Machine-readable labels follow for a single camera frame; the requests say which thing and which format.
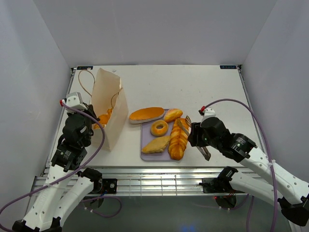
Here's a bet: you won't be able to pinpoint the orange glazed twisted bread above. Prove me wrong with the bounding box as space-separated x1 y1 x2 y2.
99 108 112 128

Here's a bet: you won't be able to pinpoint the cream paper bag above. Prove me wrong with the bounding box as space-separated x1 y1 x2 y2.
78 68 128 151

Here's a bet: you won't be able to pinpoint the metal serving tongs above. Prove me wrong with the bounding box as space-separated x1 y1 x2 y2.
177 115 212 162

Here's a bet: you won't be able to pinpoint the large braided bread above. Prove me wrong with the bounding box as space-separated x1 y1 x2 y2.
168 120 188 160

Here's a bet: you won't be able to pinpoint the small round bun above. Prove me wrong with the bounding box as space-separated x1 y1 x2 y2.
164 108 183 123

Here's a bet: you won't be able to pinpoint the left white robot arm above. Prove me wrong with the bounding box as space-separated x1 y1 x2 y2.
12 103 102 232

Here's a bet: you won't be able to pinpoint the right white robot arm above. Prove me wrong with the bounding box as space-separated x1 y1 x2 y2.
188 117 309 226

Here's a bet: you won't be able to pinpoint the long oval orange bread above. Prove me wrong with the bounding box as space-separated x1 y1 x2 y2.
129 107 165 124

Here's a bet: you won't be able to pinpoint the left table label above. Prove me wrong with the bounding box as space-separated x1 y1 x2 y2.
76 66 93 70

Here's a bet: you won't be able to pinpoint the table label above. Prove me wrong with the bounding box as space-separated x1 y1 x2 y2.
76 66 93 70
220 65 237 69

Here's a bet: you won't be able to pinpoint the right base motor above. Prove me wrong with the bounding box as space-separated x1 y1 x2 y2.
198 178 225 193

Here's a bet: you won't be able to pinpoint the base motor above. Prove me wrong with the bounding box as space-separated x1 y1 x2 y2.
96 178 118 195
198 178 225 193

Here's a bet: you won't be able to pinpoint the triangular turnover pastry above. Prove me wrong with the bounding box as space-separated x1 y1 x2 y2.
141 136 170 154

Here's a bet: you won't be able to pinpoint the lilac plastic tray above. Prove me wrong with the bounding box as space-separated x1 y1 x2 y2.
140 121 176 162

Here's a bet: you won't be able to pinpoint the right table label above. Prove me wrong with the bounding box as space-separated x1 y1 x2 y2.
220 65 237 69

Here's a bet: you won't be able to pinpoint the left base motor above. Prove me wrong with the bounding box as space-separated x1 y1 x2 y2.
96 178 118 195

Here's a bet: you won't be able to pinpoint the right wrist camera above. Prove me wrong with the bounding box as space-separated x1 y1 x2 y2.
198 106 216 119

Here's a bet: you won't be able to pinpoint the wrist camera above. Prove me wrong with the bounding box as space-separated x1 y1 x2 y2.
198 106 216 119
60 92 87 111

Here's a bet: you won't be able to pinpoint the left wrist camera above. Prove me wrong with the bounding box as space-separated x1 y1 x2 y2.
60 92 87 111

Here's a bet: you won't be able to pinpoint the sesame ring bread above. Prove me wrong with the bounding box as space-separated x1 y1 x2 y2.
150 120 169 137

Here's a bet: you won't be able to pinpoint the aluminium rail frame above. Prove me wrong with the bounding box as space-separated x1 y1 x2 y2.
28 166 290 196

